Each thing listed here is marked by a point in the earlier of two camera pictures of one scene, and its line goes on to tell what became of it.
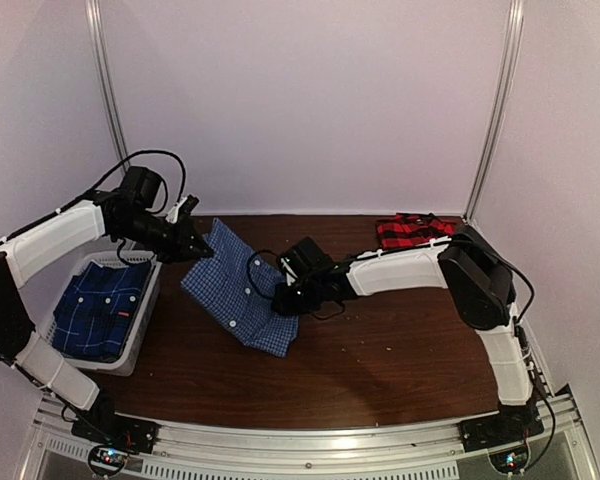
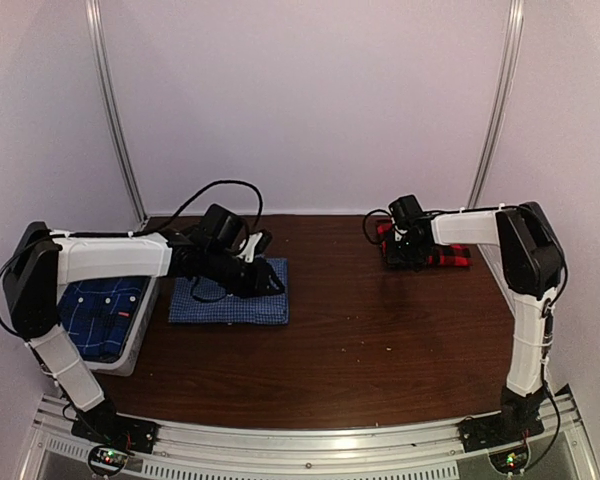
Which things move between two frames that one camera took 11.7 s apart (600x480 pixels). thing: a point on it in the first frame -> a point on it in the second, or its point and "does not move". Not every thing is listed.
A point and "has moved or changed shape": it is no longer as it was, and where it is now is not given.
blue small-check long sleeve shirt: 234,286 has moved or changed shape
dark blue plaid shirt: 93,310 does not move
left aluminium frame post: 100,58 does not move
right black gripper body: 302,302 -> 406,254
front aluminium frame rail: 266,453 does not move
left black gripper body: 169,244 -> 238,282
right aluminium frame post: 515,32 does not move
